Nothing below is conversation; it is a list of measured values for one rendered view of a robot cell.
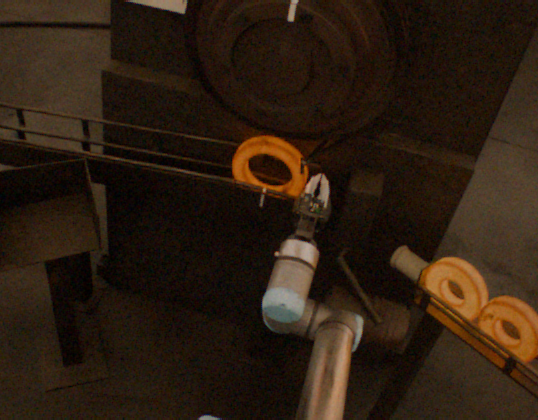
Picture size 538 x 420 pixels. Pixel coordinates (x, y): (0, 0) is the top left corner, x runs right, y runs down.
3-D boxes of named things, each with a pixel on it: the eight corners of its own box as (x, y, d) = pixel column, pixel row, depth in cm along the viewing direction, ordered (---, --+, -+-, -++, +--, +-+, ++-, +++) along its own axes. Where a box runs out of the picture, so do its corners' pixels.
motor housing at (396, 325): (296, 377, 203) (332, 272, 166) (362, 396, 201) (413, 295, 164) (287, 412, 193) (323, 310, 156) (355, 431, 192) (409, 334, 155)
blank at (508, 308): (496, 282, 136) (488, 289, 134) (556, 323, 127) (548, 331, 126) (476, 328, 146) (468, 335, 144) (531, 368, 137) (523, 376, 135)
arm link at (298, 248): (312, 278, 148) (272, 266, 149) (317, 259, 150) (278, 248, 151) (317, 262, 140) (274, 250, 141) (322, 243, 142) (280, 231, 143)
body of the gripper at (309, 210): (332, 197, 147) (319, 242, 142) (327, 214, 155) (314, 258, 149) (300, 188, 148) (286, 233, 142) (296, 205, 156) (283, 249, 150)
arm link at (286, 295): (258, 317, 144) (260, 302, 135) (273, 268, 149) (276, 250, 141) (298, 328, 143) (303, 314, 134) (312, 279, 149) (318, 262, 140)
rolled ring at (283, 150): (311, 156, 149) (314, 147, 151) (235, 134, 151) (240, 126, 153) (297, 212, 162) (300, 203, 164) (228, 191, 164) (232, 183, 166)
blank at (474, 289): (442, 243, 144) (433, 249, 143) (497, 282, 136) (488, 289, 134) (426, 290, 154) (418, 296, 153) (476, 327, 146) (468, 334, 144)
